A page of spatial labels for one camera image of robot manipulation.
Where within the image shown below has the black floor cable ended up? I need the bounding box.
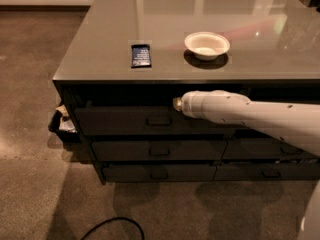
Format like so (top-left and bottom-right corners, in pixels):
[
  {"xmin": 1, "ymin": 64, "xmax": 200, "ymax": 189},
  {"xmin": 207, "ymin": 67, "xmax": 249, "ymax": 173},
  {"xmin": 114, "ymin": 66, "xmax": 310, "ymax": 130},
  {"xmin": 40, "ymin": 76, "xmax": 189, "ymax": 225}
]
[{"xmin": 79, "ymin": 216, "xmax": 146, "ymax": 240}]

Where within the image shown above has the white bowl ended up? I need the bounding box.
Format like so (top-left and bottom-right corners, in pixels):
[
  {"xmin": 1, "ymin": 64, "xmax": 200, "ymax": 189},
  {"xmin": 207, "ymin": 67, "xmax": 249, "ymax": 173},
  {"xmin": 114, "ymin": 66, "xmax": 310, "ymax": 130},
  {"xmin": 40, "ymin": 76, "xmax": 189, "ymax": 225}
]
[{"xmin": 184, "ymin": 32, "xmax": 230, "ymax": 61}]

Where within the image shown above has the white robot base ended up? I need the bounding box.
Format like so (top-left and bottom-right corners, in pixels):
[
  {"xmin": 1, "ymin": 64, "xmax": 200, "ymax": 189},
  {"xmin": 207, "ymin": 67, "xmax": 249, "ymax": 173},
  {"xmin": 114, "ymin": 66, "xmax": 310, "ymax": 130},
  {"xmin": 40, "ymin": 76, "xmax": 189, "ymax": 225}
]
[{"xmin": 297, "ymin": 180, "xmax": 320, "ymax": 240}]

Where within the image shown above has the grey drawer cabinet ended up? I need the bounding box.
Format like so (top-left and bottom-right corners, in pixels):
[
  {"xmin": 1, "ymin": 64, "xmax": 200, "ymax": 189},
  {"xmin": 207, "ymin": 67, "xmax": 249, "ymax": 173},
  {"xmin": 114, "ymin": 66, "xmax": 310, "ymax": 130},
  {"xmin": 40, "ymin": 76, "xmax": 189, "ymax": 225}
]
[{"xmin": 53, "ymin": 0, "xmax": 320, "ymax": 182}]

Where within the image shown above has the black bin with trash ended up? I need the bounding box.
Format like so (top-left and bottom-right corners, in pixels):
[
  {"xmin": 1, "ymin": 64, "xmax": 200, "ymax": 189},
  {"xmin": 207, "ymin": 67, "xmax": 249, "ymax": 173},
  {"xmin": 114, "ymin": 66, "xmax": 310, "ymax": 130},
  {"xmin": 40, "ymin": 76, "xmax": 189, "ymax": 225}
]
[{"xmin": 48, "ymin": 104, "xmax": 80, "ymax": 143}]

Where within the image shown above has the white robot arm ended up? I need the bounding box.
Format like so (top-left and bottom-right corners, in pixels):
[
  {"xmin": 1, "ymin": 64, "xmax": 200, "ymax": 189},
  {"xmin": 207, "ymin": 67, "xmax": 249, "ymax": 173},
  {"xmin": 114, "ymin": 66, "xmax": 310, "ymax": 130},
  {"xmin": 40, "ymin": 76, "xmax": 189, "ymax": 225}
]
[{"xmin": 173, "ymin": 90, "xmax": 320, "ymax": 156}]

